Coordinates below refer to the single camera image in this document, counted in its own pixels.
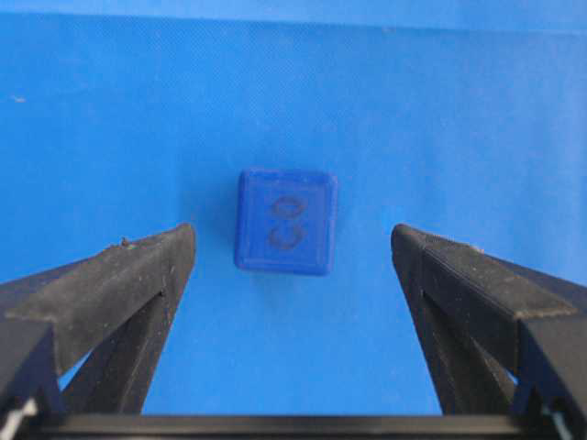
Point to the blue cube block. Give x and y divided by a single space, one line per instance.
286 221

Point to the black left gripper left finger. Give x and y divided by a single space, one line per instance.
87 337

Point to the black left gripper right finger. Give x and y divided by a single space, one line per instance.
497 337

